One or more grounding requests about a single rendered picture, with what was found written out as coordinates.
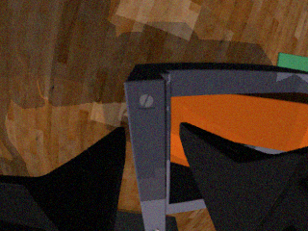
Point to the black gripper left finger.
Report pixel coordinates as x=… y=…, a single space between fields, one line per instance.
x=81 y=195

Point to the orange block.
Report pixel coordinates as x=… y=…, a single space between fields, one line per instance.
x=274 y=120

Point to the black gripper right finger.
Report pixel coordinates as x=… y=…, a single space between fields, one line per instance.
x=241 y=186

